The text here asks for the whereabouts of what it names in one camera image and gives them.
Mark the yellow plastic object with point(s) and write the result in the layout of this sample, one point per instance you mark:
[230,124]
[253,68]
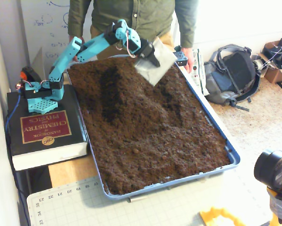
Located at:
[216,217]

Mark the turquoise robot arm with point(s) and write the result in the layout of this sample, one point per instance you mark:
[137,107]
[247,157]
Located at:
[89,47]

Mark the white cylindrical part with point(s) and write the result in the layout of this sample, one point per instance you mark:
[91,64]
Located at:
[257,64]

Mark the brown soil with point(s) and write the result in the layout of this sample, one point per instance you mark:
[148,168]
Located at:
[150,141]

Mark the grey metal bar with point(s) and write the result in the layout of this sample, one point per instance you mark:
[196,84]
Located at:
[138,199]

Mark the black chemistry physics handbook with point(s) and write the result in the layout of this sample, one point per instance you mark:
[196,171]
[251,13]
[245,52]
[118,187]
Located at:
[72,131]

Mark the green sleeved right forearm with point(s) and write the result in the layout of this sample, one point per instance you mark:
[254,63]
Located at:
[77,18]

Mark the whiteboard with blue writing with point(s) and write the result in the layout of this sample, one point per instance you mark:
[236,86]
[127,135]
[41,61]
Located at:
[37,35]

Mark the yellow grey camera mount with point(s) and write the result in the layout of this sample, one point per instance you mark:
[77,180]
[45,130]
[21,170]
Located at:
[279,207]

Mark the black round camera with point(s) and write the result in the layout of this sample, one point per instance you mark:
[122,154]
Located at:
[270,168]

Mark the blue plastic tray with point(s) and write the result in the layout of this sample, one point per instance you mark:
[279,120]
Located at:
[235,162]

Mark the white gridded cutting mat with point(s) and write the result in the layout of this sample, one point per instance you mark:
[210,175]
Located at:
[84,207]

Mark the person's right hand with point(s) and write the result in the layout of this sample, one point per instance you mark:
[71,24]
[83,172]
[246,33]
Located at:
[73,37]

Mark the person's left hand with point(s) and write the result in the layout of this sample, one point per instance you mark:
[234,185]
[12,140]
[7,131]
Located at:
[189,58]

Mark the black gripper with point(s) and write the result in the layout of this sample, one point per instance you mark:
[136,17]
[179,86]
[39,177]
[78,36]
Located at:
[148,51]

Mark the orange black round object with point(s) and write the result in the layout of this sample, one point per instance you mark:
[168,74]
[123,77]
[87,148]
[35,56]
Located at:
[31,74]

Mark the black perforated device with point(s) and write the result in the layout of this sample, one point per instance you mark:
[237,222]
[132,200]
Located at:
[181,58]

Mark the green button shirt torso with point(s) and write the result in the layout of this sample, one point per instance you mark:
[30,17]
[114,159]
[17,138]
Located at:
[143,16]

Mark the green sleeved left forearm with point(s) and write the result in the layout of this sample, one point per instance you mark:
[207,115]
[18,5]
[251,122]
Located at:
[189,26]

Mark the grey black backpack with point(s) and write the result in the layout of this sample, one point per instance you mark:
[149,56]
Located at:
[235,68]

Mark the brown cardboard box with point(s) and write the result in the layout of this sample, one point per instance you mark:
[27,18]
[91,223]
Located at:
[275,75]

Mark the dark green object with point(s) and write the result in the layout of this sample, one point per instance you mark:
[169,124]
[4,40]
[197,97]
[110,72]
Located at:
[178,48]

